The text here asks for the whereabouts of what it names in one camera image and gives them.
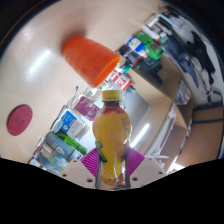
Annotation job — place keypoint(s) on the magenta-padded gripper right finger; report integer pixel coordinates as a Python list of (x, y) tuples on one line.
[(135, 163)]

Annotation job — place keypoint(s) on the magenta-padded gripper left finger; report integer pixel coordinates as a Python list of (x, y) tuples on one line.
[(89, 163)]

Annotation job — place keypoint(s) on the yellow-labelled drink bottle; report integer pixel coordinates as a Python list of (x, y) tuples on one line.
[(111, 133)]

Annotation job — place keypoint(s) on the dark green glass bottle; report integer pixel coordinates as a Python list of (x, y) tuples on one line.
[(75, 142)]

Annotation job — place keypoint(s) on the under-shelf light strip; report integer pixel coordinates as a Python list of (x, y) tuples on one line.
[(140, 135)]

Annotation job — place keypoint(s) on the grey shaker bottle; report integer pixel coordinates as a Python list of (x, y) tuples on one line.
[(56, 146)]

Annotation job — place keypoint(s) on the blue and white carton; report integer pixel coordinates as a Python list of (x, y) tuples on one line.
[(70, 124)]

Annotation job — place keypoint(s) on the pink packet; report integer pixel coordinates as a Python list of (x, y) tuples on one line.
[(86, 108)]

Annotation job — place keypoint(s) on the flat round red coaster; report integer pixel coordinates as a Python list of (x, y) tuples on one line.
[(19, 120)]

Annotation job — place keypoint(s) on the red and white canister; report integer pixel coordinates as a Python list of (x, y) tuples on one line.
[(120, 80)]

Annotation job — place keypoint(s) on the orange plastic cup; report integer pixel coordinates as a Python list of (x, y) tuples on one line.
[(88, 58)]

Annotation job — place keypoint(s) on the green plastic container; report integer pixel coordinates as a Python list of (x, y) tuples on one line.
[(155, 50)]

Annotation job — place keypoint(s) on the white bottle with blue label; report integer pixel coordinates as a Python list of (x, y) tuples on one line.
[(134, 42)]

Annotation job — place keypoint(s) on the hanging dark clothes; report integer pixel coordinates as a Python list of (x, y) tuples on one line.
[(200, 56)]

